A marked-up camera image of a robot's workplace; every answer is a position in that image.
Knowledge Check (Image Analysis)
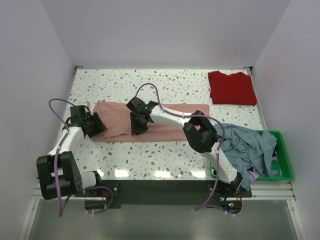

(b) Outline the pink t shirt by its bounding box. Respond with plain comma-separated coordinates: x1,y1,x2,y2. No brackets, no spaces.
89,99,210,143

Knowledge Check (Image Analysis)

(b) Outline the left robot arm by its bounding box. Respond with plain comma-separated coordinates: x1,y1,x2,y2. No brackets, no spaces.
36,103,107,200

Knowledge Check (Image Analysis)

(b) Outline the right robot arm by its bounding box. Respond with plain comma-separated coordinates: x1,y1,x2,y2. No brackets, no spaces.
126,96,243,197

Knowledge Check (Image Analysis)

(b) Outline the folded red t shirt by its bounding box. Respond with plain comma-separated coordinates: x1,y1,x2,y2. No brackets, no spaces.
208,71,257,106

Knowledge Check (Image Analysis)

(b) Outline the blue grey t shirt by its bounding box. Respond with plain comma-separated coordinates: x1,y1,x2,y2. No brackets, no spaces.
214,124,280,191

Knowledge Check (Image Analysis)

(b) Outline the lavender garment in bin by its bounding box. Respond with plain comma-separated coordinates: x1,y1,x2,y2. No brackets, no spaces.
247,170,260,182

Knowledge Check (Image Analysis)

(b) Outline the green plastic bin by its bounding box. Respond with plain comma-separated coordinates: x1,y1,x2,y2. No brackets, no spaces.
209,130,294,181

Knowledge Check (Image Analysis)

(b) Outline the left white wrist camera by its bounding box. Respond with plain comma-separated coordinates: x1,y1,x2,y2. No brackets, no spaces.
81,101,91,107

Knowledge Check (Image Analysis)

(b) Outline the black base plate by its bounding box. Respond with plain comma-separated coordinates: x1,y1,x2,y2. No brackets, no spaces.
74,178,253,216

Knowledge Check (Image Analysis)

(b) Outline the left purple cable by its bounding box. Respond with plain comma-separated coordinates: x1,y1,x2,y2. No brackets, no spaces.
48,98,116,218

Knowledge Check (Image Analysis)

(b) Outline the aluminium frame rail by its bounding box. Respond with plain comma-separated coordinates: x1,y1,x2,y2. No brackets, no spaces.
20,181,306,240

